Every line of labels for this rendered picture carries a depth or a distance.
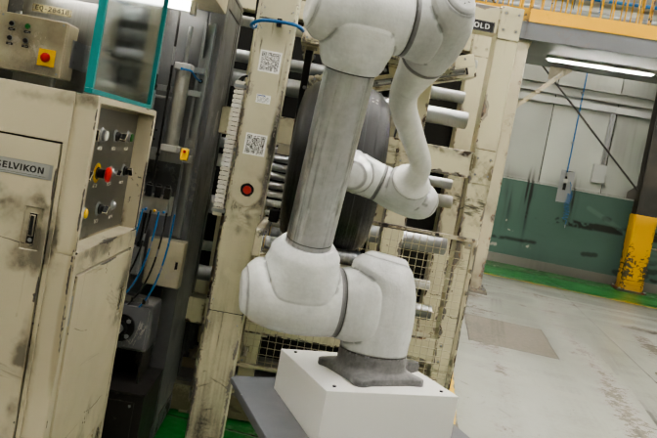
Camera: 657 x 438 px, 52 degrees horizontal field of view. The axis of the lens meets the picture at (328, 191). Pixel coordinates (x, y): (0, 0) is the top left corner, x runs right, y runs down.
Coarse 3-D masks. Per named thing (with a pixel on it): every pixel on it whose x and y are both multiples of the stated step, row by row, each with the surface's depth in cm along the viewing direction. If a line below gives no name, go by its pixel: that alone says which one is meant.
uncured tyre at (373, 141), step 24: (312, 96) 225; (384, 120) 224; (360, 144) 216; (384, 144) 220; (288, 168) 219; (288, 192) 220; (288, 216) 224; (360, 216) 220; (336, 240) 227; (360, 240) 229
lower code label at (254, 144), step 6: (246, 132) 235; (246, 138) 235; (252, 138) 235; (258, 138) 235; (264, 138) 235; (246, 144) 235; (252, 144) 235; (258, 144) 235; (264, 144) 235; (246, 150) 235; (252, 150) 235; (258, 150) 235; (264, 150) 235
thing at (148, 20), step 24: (120, 0) 164; (144, 0) 183; (168, 0) 206; (96, 24) 153; (120, 24) 168; (144, 24) 188; (96, 48) 154; (120, 48) 171; (144, 48) 192; (96, 72) 155; (120, 72) 174; (144, 72) 196; (120, 96) 178; (144, 96) 201
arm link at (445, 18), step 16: (432, 0) 126; (448, 0) 124; (464, 0) 125; (416, 16) 125; (432, 16) 125; (448, 16) 124; (464, 16) 124; (416, 32) 126; (432, 32) 126; (448, 32) 126; (464, 32) 127; (416, 48) 128; (432, 48) 129; (448, 48) 129; (416, 64) 135; (432, 64) 133; (448, 64) 134
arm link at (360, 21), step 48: (336, 0) 121; (384, 0) 123; (336, 48) 125; (384, 48) 126; (336, 96) 129; (336, 144) 132; (336, 192) 136; (288, 240) 141; (240, 288) 148; (288, 288) 139; (336, 288) 143
